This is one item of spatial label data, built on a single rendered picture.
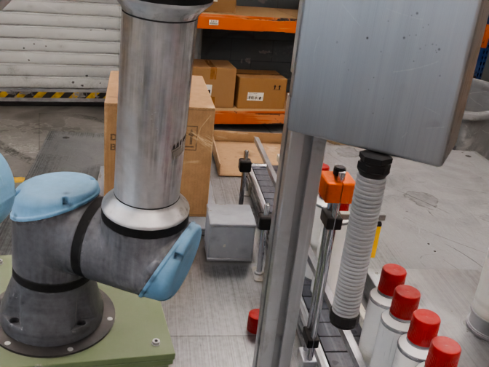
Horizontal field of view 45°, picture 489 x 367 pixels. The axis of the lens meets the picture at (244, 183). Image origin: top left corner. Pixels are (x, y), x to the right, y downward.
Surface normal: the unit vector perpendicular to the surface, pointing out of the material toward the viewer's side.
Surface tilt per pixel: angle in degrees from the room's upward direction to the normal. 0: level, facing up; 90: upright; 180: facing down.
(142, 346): 4
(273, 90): 90
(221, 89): 90
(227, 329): 0
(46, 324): 75
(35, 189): 4
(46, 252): 96
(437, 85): 90
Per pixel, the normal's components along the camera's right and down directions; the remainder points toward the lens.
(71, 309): 0.62, 0.13
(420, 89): -0.45, 0.31
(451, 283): 0.10, -0.92
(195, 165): 0.16, 0.40
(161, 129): 0.34, 0.49
